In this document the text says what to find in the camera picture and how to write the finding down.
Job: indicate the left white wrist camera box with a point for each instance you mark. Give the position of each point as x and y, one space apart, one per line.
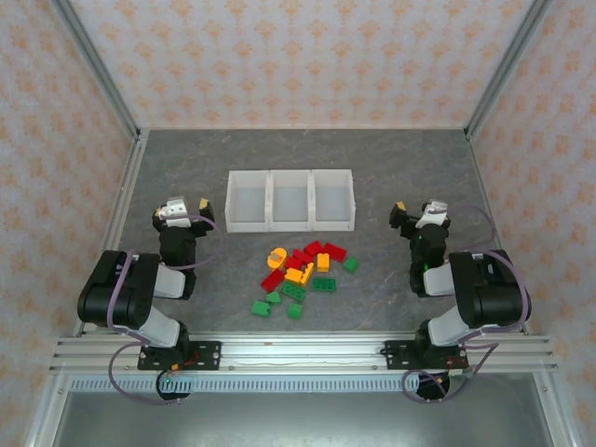
174 212

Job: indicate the small orange lego brick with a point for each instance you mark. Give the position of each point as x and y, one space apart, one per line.
323 261

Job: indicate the orange round lego grey centre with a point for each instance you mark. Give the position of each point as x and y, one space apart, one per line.
276 257

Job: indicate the grey metal shelf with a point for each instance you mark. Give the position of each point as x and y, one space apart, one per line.
298 419

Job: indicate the flat green lego plate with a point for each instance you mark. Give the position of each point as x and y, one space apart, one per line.
294 291
324 284

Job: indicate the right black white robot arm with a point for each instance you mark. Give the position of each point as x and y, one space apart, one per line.
489 293

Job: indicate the green lego brick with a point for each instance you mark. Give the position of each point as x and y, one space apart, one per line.
294 310
274 298
351 264
261 308

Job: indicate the large orange lego piece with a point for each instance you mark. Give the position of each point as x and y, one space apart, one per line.
298 274

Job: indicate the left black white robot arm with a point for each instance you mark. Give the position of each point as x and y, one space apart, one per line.
121 288

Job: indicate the wide aluminium mounting rail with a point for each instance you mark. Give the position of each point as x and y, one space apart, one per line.
302 351

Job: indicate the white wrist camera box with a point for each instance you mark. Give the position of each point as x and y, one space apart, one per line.
174 212
433 212

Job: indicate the aluminium frame post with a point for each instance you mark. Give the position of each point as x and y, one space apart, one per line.
505 70
100 70

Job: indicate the long red lego brick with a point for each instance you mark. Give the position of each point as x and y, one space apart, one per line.
272 279

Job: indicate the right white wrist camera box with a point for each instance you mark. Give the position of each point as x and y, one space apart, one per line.
433 212

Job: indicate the white plastic bin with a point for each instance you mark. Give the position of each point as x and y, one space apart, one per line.
331 201
290 202
247 202

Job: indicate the aluminium side rail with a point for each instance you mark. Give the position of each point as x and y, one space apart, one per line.
489 205
123 214

